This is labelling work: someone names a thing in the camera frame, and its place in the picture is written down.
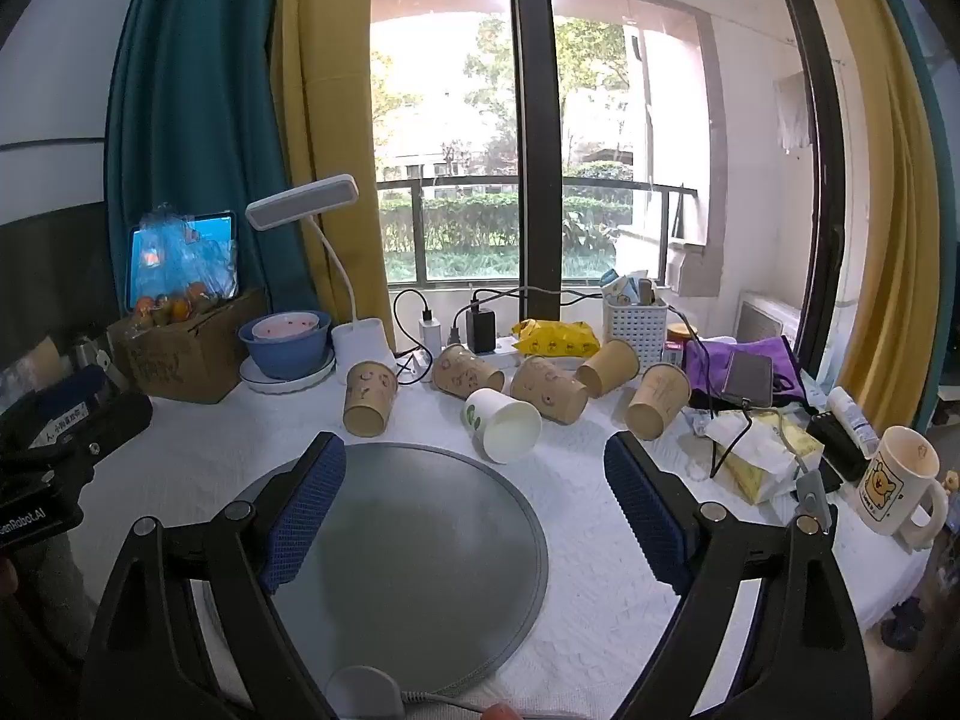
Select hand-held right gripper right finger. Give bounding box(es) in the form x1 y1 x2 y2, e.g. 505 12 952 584
604 431 886 720

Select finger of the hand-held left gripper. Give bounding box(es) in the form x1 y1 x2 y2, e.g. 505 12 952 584
30 365 107 411
64 392 155 482

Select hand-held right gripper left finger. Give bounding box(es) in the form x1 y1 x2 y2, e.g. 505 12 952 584
75 431 347 720

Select white paper cup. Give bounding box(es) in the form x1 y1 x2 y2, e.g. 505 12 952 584
463 388 542 464

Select brown paper cup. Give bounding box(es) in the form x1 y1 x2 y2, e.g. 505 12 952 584
343 361 399 437
625 364 692 442
431 343 506 400
574 339 641 399
510 355 590 423

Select silver metal object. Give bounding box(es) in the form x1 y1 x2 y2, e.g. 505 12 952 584
71 336 114 388

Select cardboard box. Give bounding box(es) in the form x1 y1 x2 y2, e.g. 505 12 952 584
107 286 269 404

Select yellow tissue box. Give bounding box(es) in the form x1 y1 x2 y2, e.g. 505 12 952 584
707 411 826 506

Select grey round mat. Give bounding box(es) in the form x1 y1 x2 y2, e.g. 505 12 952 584
225 441 549 700

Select white plate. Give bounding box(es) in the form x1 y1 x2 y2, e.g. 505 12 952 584
240 349 338 394

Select plastic bag of oranges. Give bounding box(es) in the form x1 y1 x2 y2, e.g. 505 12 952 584
127 204 242 331

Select blue bowl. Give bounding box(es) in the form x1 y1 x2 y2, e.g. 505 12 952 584
238 310 332 381

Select purple bag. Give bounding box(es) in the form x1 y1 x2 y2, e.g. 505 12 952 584
684 335 808 413

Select white plastic basket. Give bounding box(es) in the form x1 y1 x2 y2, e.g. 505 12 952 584
602 292 669 370

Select white round puck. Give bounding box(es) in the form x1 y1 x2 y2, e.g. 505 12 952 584
326 664 407 720

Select pink bowl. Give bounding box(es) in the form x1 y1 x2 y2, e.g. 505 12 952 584
252 313 322 347

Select black case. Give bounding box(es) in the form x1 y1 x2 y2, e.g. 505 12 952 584
806 409 871 483

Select yellow snack packet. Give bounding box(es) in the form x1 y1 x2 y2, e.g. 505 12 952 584
511 319 603 359

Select white power strip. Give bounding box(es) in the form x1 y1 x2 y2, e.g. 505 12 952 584
397 336 526 385

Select tablet with blue screen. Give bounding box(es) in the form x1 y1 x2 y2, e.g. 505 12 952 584
129 210 239 311

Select white tube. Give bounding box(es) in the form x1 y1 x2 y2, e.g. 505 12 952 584
827 386 881 459

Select tubes in basket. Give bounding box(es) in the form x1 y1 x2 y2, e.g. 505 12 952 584
600 270 661 308

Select white air conditioner unit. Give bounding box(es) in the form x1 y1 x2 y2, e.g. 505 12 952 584
739 291 804 350

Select white bear mug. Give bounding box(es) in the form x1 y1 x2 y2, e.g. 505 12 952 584
857 425 950 548

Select black charger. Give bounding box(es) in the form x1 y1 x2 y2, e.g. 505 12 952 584
466 300 497 354

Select dark blue object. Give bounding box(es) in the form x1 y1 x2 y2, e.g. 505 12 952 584
881 600 928 650

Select white desk lamp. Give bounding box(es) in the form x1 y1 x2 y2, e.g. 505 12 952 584
246 174 396 377

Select teal curtain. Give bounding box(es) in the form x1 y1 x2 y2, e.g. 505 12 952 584
105 0 302 325

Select balcony railing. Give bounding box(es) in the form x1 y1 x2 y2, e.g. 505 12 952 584
375 174 703 287

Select yellow curtain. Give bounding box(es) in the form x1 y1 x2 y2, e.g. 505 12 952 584
270 0 392 347
806 0 943 434

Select hanging white cloth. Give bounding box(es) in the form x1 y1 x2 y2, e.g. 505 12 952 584
776 75 815 155

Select black cable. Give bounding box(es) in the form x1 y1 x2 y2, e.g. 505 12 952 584
664 306 752 482

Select grey cable plug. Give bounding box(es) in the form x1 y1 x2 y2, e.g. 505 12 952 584
772 412 835 531

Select black window frame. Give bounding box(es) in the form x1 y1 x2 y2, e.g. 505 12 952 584
371 0 853 385

